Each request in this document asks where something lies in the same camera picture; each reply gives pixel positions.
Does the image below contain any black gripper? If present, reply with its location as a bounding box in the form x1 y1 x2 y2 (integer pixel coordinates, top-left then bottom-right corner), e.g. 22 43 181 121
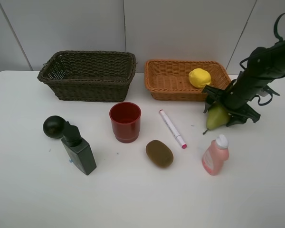
202 79 261 126

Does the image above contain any green pear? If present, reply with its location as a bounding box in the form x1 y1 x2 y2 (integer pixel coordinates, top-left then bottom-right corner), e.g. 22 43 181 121
202 103 230 135

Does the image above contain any yellow lemon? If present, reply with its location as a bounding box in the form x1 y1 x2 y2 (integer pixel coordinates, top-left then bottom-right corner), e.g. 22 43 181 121
189 68 211 89

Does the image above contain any pink lotion bottle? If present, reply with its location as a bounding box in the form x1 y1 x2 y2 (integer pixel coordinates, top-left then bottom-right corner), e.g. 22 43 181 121
202 134 229 176

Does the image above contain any white pink-tipped marker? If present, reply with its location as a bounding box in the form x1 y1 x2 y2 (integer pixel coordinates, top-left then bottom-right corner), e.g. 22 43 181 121
159 109 187 149

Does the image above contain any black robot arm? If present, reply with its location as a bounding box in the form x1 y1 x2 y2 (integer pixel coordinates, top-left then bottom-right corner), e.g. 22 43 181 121
203 17 285 130

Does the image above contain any orange wicker basket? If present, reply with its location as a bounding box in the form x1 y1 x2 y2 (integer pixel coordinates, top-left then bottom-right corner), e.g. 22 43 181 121
144 59 231 102

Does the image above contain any brown kiwi fruit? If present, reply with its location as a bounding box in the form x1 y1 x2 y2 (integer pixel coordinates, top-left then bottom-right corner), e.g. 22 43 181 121
146 140 174 168

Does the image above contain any red plastic cup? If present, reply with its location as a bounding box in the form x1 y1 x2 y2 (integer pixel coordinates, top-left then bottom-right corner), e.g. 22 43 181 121
109 102 141 143

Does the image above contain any dark pump bottle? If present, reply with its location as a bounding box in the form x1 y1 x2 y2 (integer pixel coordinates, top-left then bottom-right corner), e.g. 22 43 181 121
61 121 97 175

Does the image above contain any dark brown wicker basket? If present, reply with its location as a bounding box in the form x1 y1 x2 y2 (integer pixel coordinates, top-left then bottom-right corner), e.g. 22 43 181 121
38 51 136 103

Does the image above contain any dark round fruit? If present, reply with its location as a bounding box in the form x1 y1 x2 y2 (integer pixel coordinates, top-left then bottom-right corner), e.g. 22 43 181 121
43 115 65 139

